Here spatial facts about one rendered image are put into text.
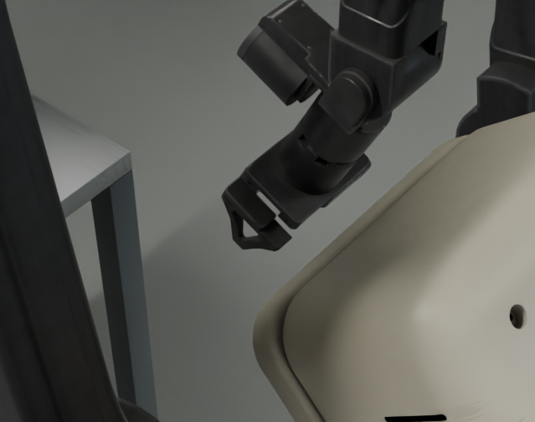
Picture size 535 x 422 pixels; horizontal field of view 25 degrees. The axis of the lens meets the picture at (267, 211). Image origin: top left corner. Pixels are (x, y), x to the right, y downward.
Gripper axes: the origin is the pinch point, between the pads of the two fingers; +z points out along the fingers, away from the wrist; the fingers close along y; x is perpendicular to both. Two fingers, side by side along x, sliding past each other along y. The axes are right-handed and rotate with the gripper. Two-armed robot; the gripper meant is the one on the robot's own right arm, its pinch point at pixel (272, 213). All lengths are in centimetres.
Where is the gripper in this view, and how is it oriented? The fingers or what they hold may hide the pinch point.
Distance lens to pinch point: 110.9
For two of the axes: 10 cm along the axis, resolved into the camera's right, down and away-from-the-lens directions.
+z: -3.4, 4.4, 8.3
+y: -6.4, 5.4, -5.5
